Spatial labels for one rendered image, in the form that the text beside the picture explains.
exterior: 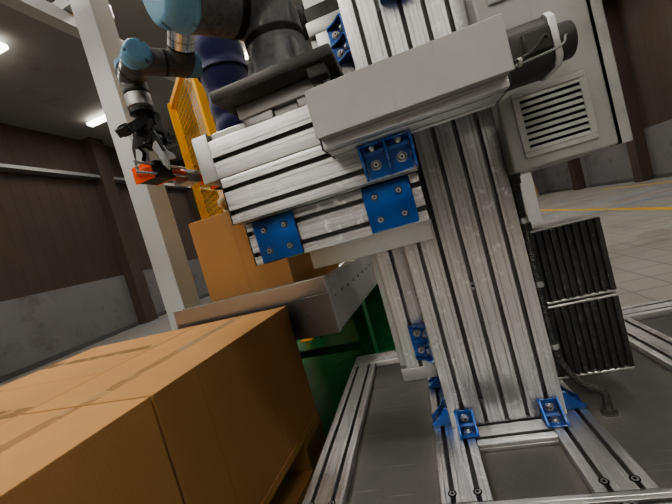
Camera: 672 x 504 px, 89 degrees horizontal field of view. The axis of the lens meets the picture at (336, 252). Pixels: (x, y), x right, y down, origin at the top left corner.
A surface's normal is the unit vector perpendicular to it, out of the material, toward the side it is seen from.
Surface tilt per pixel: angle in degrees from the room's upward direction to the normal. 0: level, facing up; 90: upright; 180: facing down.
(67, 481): 90
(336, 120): 90
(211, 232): 90
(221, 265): 90
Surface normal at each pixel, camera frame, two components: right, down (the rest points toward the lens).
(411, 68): -0.22, 0.11
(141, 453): 0.92, -0.24
